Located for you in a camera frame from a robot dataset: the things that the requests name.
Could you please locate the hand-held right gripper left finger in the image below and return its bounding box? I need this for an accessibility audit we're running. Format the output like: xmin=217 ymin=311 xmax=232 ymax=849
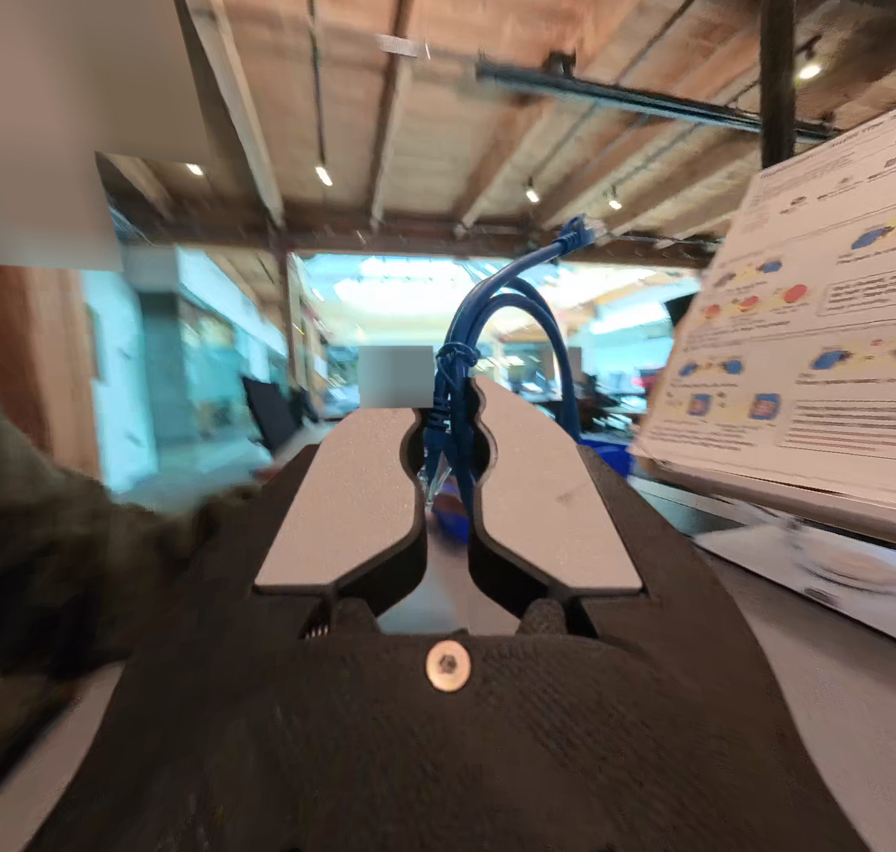
xmin=252 ymin=407 xmax=428 ymax=616

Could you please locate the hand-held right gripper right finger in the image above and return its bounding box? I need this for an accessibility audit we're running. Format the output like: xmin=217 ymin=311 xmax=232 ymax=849
xmin=468 ymin=374 xmax=645 ymax=620

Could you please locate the blue plastic bin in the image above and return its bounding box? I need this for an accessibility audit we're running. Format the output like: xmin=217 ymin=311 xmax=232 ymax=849
xmin=430 ymin=432 xmax=639 ymax=541

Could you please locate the blue network cable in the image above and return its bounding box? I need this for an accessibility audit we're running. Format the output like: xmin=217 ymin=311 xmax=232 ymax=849
xmin=420 ymin=213 xmax=597 ymax=541

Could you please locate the white stand base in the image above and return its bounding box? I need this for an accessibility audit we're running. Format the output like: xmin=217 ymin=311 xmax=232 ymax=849
xmin=693 ymin=509 xmax=896 ymax=639

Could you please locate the printed instruction sheet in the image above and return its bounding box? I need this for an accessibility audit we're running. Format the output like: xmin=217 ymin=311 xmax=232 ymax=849
xmin=630 ymin=108 xmax=896 ymax=510

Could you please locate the ceiling track rail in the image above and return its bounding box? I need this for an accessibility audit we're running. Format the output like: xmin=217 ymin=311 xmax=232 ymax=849
xmin=476 ymin=50 xmax=841 ymax=142

